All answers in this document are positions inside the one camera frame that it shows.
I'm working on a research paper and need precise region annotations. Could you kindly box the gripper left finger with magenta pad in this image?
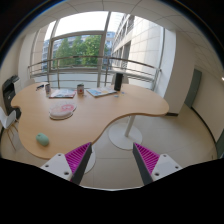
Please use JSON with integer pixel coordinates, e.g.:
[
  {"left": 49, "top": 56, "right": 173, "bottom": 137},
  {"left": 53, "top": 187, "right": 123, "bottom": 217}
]
[{"left": 41, "top": 143, "right": 92, "bottom": 185}]

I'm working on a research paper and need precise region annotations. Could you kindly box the metal window railing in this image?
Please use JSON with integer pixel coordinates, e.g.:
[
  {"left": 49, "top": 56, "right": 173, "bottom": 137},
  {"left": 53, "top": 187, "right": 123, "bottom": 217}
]
[{"left": 28, "top": 56, "right": 161, "bottom": 88}]

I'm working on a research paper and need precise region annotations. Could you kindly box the red white magazine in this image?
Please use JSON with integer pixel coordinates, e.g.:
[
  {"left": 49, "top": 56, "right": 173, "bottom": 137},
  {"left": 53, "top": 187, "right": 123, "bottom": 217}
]
[{"left": 50, "top": 89, "right": 76, "bottom": 98}]

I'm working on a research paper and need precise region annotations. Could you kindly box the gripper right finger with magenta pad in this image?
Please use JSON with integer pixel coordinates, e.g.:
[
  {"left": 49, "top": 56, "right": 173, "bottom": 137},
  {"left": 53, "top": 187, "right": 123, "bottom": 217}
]
[{"left": 133, "top": 143, "right": 182, "bottom": 185}]

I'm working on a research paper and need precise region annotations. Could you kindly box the pink white round mouse pad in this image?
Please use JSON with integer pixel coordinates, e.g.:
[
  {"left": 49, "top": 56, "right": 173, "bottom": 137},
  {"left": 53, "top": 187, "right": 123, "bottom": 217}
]
[{"left": 49, "top": 102, "right": 77, "bottom": 120}]

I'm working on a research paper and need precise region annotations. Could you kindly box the white round table pedestal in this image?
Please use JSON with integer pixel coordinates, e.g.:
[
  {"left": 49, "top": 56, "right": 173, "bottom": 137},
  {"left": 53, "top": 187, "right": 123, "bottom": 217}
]
[{"left": 108, "top": 115, "right": 142, "bottom": 150}]

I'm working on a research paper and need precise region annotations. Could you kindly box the mint green computer mouse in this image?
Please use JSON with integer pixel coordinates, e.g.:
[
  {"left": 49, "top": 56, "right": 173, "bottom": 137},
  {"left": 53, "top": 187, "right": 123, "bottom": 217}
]
[{"left": 36, "top": 133, "right": 49, "bottom": 146}]

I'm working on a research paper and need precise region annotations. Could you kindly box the wooden curved table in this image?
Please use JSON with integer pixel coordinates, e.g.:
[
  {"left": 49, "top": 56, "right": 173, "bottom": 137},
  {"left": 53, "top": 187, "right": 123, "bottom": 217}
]
[{"left": 11, "top": 84, "right": 169, "bottom": 159}]

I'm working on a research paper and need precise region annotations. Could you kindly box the white chair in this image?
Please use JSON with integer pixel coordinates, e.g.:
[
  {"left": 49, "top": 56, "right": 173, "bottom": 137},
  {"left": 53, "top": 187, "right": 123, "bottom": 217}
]
[{"left": 0, "top": 107, "right": 17, "bottom": 142}]

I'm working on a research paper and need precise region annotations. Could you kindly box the dark green door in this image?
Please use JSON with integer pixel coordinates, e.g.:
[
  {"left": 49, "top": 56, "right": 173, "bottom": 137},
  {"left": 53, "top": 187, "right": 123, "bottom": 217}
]
[{"left": 185, "top": 69, "right": 202, "bottom": 108}]

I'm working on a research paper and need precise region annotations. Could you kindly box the red white mug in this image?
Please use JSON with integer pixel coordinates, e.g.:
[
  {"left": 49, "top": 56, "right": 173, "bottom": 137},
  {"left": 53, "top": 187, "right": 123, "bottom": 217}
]
[{"left": 77, "top": 84, "right": 84, "bottom": 95}]

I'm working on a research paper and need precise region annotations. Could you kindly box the small grey cup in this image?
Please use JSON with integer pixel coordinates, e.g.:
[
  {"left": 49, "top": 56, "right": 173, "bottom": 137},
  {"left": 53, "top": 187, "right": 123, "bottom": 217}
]
[{"left": 45, "top": 83, "right": 51, "bottom": 94}]

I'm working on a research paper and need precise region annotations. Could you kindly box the small black device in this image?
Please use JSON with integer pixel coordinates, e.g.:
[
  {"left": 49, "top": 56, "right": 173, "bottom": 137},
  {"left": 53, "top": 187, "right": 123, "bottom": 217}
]
[{"left": 36, "top": 84, "right": 44, "bottom": 91}]

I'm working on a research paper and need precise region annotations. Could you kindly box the blue open magazine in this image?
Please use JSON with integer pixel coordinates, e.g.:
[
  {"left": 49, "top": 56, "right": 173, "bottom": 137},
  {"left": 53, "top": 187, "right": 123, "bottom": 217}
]
[{"left": 87, "top": 87, "right": 115, "bottom": 97}]

